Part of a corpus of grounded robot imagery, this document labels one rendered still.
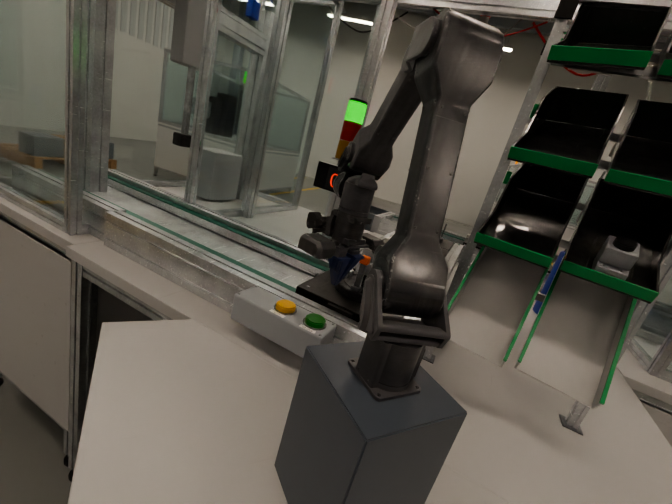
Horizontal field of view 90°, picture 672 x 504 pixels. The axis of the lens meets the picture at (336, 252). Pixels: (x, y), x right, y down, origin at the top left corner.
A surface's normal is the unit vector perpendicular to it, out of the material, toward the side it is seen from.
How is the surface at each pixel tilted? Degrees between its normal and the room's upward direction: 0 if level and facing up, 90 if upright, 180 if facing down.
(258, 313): 90
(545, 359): 45
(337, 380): 0
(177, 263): 90
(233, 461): 0
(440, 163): 76
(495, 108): 90
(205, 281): 90
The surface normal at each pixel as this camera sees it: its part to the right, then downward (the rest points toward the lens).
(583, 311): -0.22, -0.58
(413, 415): 0.25, -0.92
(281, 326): -0.42, 0.18
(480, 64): 0.20, 0.29
